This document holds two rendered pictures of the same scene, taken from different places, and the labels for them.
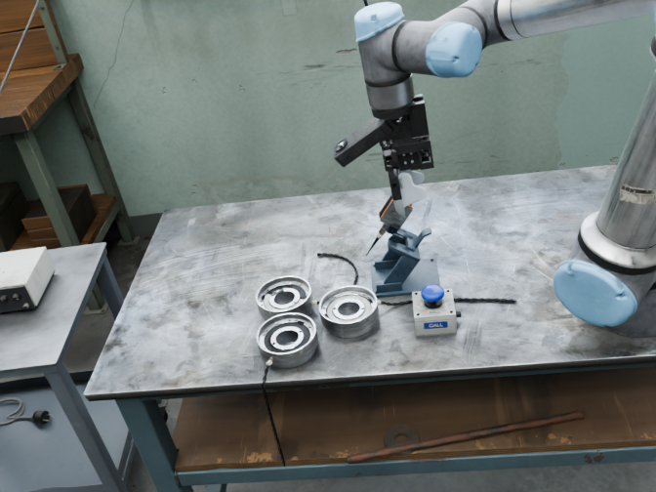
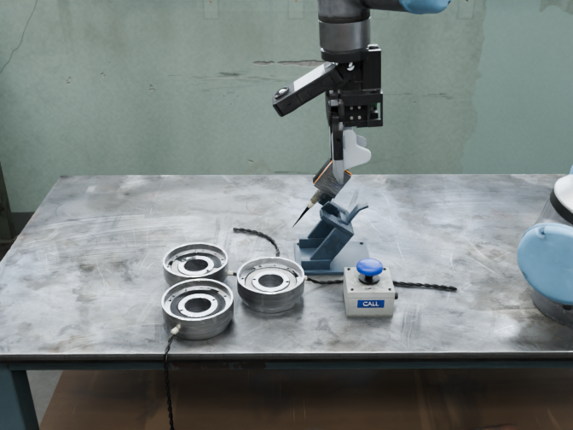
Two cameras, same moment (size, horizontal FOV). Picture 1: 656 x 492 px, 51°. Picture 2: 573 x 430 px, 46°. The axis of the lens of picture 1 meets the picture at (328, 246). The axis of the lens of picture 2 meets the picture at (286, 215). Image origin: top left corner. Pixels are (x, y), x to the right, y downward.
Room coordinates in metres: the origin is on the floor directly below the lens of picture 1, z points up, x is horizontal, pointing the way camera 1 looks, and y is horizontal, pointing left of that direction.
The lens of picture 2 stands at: (0.08, 0.09, 1.41)
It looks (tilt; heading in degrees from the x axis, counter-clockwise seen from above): 28 degrees down; 352
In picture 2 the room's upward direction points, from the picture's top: straight up
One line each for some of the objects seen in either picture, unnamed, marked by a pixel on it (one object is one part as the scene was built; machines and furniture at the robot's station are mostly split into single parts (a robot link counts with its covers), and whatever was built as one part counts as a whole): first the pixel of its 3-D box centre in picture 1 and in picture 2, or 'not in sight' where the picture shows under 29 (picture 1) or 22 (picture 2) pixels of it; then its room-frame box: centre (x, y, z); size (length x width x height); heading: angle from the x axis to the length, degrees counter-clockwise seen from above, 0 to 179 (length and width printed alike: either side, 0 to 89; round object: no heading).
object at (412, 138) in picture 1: (402, 134); (350, 87); (1.04, -0.15, 1.10); 0.09 x 0.08 x 0.12; 83
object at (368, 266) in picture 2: (432, 300); (368, 276); (0.91, -0.16, 0.85); 0.04 x 0.04 x 0.05
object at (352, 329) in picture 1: (348, 311); (270, 285); (0.95, -0.02, 0.82); 0.10 x 0.10 x 0.04
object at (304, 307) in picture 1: (285, 301); (196, 270); (1.01, 0.10, 0.82); 0.10 x 0.10 x 0.04
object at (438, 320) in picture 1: (436, 311); (371, 290); (0.91, -0.17, 0.82); 0.08 x 0.07 x 0.05; 82
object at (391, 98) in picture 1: (389, 90); (344, 33); (1.05, -0.14, 1.18); 0.08 x 0.08 x 0.05
